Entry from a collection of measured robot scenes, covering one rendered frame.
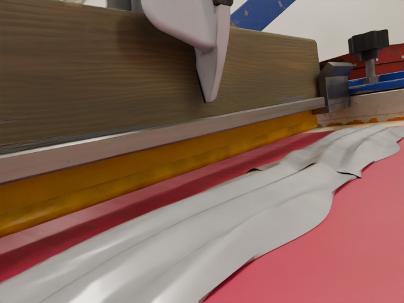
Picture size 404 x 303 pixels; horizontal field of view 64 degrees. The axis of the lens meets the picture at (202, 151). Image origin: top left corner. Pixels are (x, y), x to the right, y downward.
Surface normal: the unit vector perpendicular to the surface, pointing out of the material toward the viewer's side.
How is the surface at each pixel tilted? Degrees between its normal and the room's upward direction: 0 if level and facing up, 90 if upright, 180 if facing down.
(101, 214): 0
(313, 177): 33
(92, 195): 90
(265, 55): 90
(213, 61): 90
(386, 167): 0
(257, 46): 90
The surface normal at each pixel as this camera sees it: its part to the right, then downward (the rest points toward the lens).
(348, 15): -0.65, 0.19
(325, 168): 0.35, -0.77
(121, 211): -0.15, -0.98
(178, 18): 0.71, -0.18
